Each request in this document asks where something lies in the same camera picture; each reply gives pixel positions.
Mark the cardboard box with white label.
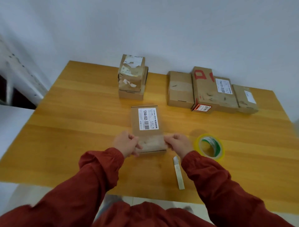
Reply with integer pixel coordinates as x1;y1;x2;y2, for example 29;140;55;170
214;76;239;114

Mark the small taped cardboard box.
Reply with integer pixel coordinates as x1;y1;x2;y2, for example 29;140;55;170
232;84;259;115

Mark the person's red jacket torso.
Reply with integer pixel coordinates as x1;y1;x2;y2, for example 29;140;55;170
92;201;212;227

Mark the cardboard box with red print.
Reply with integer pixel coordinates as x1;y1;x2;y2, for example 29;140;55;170
191;66;220;114

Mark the person's right hand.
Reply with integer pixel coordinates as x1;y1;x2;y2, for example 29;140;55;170
164;133;194;160

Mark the white utility knife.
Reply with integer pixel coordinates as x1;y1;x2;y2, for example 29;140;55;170
173;156;185;190

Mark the person's right forearm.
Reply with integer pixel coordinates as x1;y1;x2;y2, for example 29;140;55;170
181;151;295;227

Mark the cardboard box with barcode label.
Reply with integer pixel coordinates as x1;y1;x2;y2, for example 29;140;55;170
131;105;168;155

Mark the person's left forearm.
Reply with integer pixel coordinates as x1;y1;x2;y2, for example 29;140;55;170
0;147;126;227

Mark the plain taped cardboard box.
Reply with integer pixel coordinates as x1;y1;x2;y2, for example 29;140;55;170
167;71;195;109

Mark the yellow packing tape roll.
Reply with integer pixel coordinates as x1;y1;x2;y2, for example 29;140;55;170
195;133;225;162

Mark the flat brown cardboard box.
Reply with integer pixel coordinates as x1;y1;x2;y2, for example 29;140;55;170
118;84;146;101

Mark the person's left hand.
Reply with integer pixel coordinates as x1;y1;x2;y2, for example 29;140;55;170
113;130;143;159

